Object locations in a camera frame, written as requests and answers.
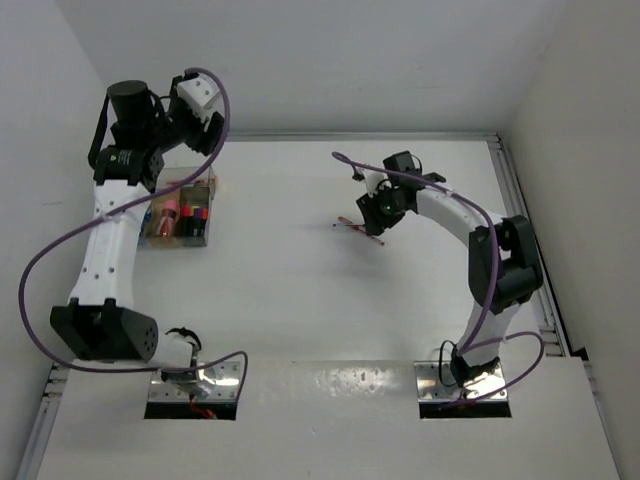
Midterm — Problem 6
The metal base plate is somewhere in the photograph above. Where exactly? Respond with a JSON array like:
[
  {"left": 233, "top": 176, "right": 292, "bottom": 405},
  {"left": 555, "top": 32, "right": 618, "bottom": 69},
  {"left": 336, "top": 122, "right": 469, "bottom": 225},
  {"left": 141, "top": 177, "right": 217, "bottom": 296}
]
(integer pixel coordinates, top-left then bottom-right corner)
[
  {"left": 147, "top": 361, "right": 242, "bottom": 403},
  {"left": 414, "top": 361, "right": 509, "bottom": 404}
]

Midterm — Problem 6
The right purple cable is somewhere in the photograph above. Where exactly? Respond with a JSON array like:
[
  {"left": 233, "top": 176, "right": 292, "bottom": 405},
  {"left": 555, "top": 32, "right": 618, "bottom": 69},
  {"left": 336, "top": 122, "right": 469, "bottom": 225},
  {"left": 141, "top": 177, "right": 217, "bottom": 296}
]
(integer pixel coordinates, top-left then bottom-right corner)
[{"left": 332, "top": 151, "right": 545, "bottom": 404}]

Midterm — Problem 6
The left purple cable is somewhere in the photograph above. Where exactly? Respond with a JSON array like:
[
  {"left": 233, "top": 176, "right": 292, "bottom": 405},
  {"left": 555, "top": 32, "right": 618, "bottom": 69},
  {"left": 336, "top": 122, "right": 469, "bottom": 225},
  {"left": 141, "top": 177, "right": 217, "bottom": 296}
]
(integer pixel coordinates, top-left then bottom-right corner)
[{"left": 18, "top": 67, "right": 250, "bottom": 374}]

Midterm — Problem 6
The aluminium table edge rail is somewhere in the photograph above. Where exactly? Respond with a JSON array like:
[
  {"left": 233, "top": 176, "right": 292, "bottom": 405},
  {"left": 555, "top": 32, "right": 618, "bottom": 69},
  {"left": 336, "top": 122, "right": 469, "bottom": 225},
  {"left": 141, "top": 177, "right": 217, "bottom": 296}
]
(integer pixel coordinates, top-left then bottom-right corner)
[{"left": 230, "top": 132, "right": 500, "bottom": 142}]

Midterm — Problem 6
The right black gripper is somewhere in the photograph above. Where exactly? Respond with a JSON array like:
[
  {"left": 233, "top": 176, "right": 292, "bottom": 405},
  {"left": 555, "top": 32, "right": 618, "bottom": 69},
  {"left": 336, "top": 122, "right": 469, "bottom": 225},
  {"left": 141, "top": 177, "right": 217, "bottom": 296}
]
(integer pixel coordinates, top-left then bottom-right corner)
[{"left": 357, "top": 183, "right": 409, "bottom": 236}]

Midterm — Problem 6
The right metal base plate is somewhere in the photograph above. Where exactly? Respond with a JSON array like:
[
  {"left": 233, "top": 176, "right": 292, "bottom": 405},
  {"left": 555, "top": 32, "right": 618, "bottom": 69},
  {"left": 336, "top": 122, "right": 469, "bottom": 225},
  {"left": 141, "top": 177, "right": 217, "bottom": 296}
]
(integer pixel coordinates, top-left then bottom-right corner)
[{"left": 414, "top": 361, "right": 509, "bottom": 404}]

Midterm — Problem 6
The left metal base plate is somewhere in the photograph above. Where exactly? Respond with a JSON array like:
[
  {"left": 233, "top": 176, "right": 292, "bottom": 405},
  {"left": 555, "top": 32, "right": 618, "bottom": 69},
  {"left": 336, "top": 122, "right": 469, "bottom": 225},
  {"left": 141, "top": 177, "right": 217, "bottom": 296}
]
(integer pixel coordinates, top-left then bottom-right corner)
[{"left": 147, "top": 361, "right": 242, "bottom": 403}]

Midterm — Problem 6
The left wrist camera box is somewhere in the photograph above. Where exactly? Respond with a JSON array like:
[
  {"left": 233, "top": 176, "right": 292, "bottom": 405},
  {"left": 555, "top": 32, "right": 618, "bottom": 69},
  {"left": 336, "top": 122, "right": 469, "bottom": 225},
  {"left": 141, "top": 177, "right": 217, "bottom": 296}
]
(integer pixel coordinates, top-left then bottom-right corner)
[{"left": 176, "top": 75, "right": 221, "bottom": 124}]

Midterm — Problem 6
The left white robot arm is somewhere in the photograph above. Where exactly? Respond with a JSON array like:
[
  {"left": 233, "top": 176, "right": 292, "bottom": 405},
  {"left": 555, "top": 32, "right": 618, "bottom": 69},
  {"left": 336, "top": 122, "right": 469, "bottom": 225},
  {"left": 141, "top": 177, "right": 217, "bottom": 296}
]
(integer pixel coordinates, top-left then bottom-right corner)
[{"left": 50, "top": 69, "right": 228, "bottom": 372}]

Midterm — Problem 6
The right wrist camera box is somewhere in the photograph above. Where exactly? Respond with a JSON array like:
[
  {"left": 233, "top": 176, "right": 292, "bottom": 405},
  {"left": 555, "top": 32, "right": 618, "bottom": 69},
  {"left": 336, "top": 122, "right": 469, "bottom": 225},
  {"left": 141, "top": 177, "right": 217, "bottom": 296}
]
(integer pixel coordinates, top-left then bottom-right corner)
[{"left": 352, "top": 167, "right": 387, "bottom": 197}]

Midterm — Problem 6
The purple cable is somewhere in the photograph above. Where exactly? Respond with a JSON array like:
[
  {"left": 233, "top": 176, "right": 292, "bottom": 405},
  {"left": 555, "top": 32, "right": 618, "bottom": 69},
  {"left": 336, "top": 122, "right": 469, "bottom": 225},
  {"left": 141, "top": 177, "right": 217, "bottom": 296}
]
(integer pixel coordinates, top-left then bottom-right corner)
[
  {"left": 18, "top": 67, "right": 250, "bottom": 374},
  {"left": 332, "top": 151, "right": 545, "bottom": 404}
]

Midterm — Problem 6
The clear compartment organizer tray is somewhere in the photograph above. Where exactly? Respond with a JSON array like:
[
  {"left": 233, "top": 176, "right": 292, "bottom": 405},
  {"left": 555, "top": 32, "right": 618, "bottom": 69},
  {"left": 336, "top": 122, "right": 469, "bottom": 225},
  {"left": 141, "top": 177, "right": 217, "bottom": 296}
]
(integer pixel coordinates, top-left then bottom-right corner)
[{"left": 138, "top": 167, "right": 218, "bottom": 249}]

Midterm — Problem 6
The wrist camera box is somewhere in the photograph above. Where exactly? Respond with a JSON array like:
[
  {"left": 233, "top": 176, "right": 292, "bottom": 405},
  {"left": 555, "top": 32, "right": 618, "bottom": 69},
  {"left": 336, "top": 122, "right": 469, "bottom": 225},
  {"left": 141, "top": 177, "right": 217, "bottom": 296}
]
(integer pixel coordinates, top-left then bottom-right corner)
[
  {"left": 176, "top": 75, "right": 221, "bottom": 124},
  {"left": 352, "top": 167, "right": 387, "bottom": 197}
]

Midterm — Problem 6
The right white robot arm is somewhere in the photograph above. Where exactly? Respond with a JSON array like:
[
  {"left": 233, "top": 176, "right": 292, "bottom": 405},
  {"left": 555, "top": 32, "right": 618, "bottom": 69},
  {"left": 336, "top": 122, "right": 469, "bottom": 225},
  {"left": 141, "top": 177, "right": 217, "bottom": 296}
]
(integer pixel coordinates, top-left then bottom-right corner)
[{"left": 352, "top": 151, "right": 543, "bottom": 387}]

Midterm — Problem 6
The red gel pen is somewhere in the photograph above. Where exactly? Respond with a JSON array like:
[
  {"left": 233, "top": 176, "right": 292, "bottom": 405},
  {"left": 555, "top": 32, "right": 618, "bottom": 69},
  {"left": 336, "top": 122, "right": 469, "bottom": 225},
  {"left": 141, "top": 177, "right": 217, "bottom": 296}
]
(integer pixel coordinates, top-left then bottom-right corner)
[{"left": 332, "top": 216, "right": 385, "bottom": 246}]

